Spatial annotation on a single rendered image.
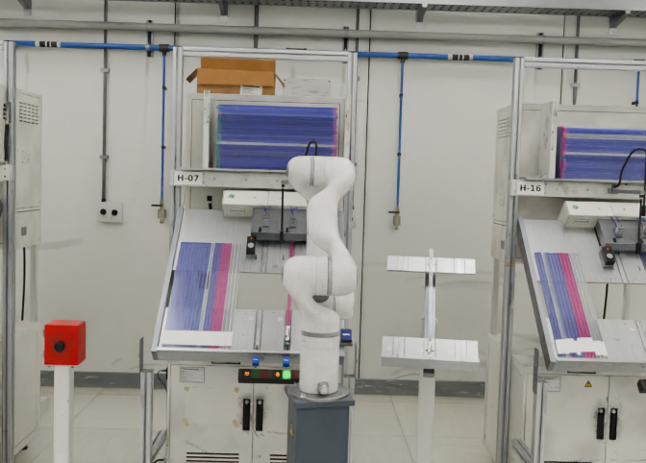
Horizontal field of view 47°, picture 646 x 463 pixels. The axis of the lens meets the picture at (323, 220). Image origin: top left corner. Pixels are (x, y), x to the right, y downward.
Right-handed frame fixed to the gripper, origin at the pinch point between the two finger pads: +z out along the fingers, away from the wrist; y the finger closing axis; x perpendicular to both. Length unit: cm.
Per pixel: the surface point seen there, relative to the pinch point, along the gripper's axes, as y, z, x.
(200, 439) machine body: -46, 63, -6
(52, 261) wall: -164, 143, 147
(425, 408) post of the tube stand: 42, 34, -5
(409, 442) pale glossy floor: 51, 139, 31
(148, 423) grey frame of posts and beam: -61, 29, -15
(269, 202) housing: -21, 2, 71
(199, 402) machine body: -47, 52, 5
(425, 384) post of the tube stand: 41.8, 27.3, 1.8
